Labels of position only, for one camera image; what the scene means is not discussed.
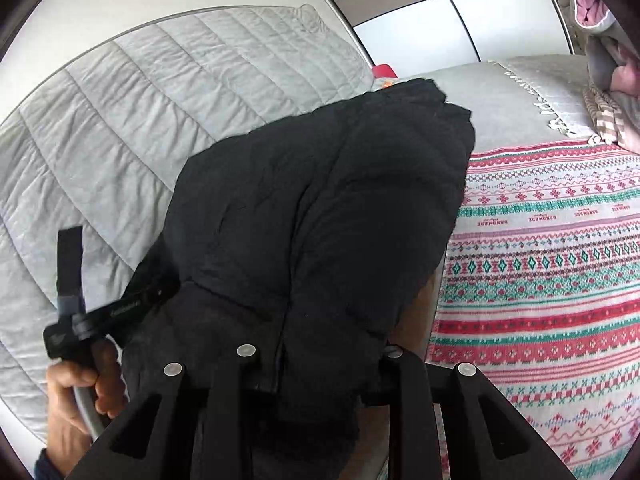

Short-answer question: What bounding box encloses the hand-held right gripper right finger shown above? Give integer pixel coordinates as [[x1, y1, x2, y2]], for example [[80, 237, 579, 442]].
[[359, 344, 578, 480]]

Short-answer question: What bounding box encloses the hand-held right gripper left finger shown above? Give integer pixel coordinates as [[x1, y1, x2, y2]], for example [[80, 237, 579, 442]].
[[65, 342, 281, 480]]

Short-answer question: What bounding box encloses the dark puffer jacket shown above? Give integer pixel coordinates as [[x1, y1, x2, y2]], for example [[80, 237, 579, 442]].
[[120, 78, 476, 480]]

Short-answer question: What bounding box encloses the person's left forearm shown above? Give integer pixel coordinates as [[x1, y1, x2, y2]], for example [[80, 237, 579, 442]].
[[33, 449, 68, 479]]

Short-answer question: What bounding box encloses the person's left hand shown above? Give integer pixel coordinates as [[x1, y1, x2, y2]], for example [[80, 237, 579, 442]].
[[45, 344, 129, 463]]

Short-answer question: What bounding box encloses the red green patterned blanket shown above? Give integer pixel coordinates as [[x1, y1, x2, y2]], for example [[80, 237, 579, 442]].
[[377, 141, 640, 480]]

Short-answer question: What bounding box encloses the grey quilted headboard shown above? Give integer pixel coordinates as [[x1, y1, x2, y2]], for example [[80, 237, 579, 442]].
[[0, 4, 376, 428]]

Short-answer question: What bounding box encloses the grey fringed blanket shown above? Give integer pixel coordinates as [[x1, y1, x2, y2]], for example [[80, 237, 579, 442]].
[[397, 55, 608, 156]]

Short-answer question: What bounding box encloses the beige striped cloth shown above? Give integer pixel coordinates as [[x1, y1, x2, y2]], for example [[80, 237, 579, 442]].
[[582, 82, 640, 155]]

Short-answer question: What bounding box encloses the white grey wardrobe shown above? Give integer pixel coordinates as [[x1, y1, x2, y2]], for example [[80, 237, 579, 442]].
[[297, 0, 576, 83]]

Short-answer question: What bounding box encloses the pink quilt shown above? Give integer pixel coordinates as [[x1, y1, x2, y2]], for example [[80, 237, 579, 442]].
[[572, 0, 640, 97]]

